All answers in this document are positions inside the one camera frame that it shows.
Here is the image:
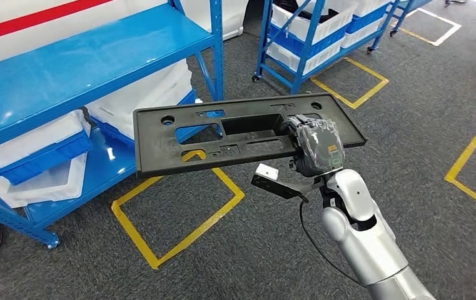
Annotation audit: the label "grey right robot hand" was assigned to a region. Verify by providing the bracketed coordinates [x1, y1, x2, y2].
[285, 114, 347, 179]

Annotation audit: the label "black plastic plate frame part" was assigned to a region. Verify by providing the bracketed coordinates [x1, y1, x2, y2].
[133, 92, 368, 179]

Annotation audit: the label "blue wheeled shelf rack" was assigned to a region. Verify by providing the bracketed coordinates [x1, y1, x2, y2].
[252, 0, 434, 95]

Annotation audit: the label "blue metal shelf rack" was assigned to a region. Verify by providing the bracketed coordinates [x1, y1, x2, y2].
[0, 0, 225, 250]

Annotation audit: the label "yellow floor tape square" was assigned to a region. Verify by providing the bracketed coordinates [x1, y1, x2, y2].
[310, 56, 390, 111]

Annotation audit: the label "black parts in bin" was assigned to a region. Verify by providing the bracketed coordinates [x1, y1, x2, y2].
[276, 0, 340, 24]

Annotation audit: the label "translucent white plastic bin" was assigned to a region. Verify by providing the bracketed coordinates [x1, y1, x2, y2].
[0, 152, 88, 209]

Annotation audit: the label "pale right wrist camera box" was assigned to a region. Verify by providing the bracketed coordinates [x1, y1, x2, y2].
[251, 162, 325, 204]

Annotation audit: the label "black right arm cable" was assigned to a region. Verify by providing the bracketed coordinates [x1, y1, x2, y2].
[297, 198, 363, 288]

